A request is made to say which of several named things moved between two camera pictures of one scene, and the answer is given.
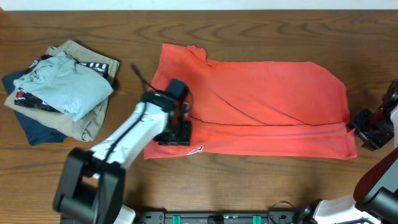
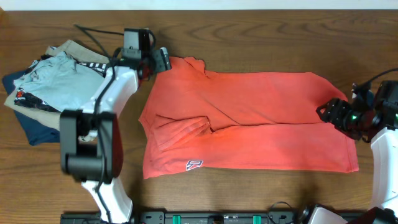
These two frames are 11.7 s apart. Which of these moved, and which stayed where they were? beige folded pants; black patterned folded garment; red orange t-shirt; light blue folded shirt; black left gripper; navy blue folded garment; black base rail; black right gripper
Moved: red orange t-shirt; black right gripper; black left gripper
Stayed: navy blue folded garment; light blue folded shirt; beige folded pants; black patterned folded garment; black base rail
